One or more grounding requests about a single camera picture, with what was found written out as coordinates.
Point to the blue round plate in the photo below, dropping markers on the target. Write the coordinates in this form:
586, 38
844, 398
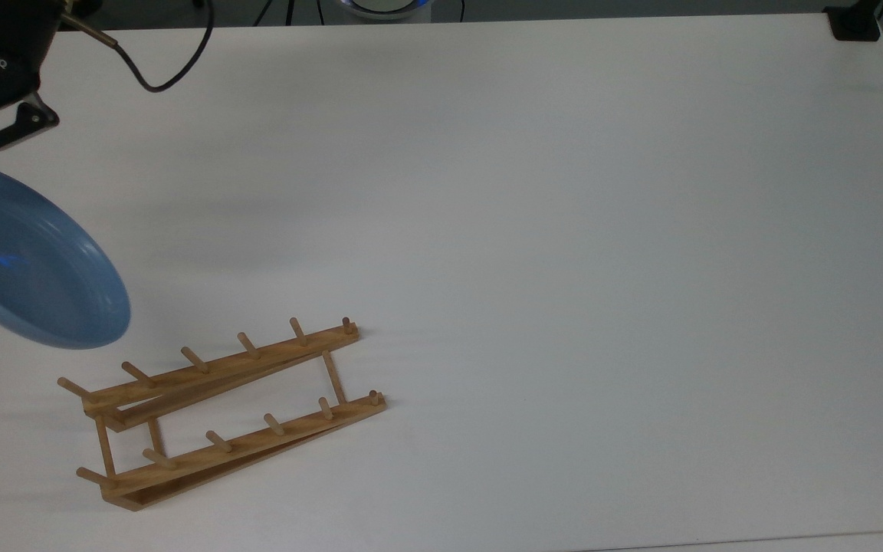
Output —
35, 268

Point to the black tripod legs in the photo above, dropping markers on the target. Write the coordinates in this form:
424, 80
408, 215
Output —
288, 9

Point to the white round base blue light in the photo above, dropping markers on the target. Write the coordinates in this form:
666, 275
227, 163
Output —
388, 8

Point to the wooden peg plate rack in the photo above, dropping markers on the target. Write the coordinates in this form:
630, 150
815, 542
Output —
234, 448

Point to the black table corner clamp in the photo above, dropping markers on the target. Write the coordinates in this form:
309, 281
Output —
854, 24

